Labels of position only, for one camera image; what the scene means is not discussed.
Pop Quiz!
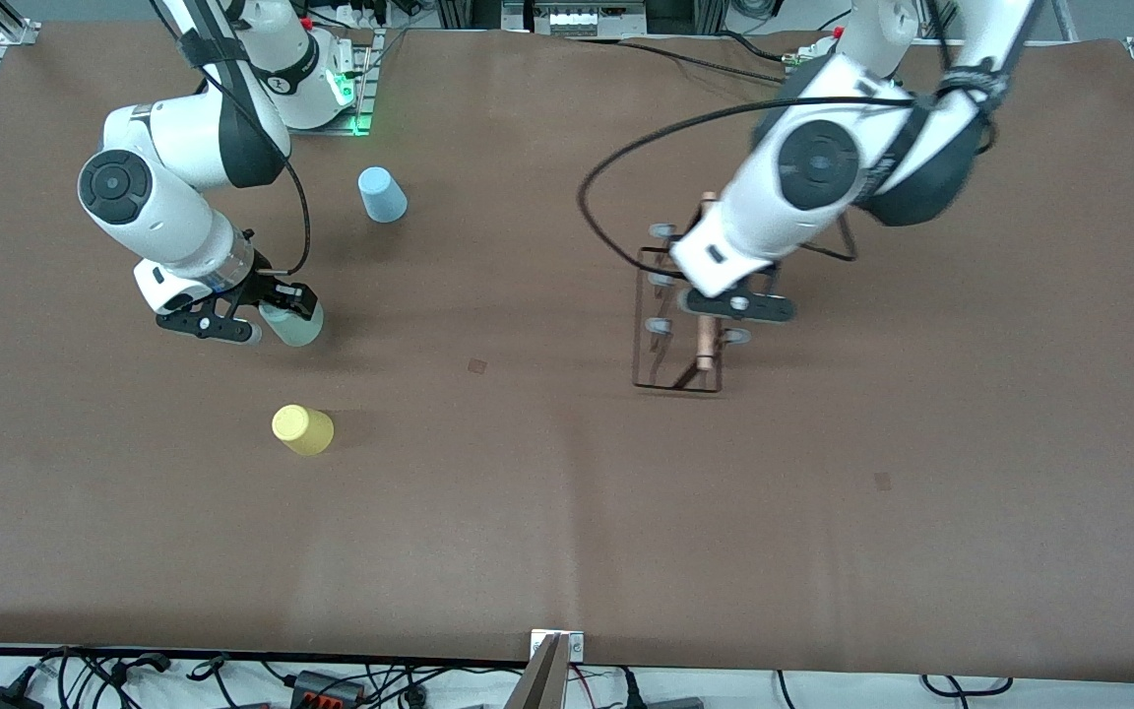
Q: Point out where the pale green plastic cup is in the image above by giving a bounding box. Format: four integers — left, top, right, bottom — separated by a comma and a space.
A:
260, 300, 325, 348

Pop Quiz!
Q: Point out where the black wire cup holder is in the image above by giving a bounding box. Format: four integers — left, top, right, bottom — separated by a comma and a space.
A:
632, 191, 755, 395

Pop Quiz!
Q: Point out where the yellow plastic cup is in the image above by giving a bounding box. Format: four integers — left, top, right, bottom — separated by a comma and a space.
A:
272, 404, 336, 457

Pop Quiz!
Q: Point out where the light blue plastic cup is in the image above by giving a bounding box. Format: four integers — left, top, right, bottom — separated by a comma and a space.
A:
357, 166, 409, 225

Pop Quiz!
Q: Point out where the grey box with white connectors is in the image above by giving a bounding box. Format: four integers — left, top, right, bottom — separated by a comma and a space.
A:
503, 0, 647, 38

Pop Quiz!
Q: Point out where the white power strip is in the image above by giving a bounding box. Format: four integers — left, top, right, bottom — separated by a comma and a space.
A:
311, 0, 393, 29

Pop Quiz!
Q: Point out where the brown table mat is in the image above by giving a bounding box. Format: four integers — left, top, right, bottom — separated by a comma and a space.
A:
0, 20, 1134, 685

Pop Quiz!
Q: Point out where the orange black connector block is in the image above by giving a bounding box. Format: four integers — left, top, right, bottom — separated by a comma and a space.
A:
291, 672, 366, 706

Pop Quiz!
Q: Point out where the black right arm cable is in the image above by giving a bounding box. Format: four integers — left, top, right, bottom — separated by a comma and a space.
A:
188, 59, 313, 279

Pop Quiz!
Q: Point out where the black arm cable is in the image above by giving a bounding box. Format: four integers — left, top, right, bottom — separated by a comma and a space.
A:
188, 59, 313, 279
577, 93, 922, 271

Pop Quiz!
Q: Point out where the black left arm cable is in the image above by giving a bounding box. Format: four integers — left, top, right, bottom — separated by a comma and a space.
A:
577, 93, 922, 271

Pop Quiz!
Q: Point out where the long black table cable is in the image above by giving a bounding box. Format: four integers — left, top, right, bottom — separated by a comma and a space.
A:
567, 37, 787, 82

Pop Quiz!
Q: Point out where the short black table cable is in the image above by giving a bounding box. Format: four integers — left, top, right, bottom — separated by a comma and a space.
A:
715, 30, 790, 64

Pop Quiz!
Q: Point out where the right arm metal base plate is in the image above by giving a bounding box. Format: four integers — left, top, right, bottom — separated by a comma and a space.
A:
286, 30, 377, 137

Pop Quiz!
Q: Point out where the silver camera mount bracket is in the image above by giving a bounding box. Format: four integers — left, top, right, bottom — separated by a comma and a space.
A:
531, 630, 585, 661

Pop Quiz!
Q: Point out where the grey camera support beam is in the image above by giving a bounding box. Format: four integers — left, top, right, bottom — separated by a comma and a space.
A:
503, 635, 573, 709

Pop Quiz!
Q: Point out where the black looped floor cable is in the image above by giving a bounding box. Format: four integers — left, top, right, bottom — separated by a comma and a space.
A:
921, 674, 1013, 698

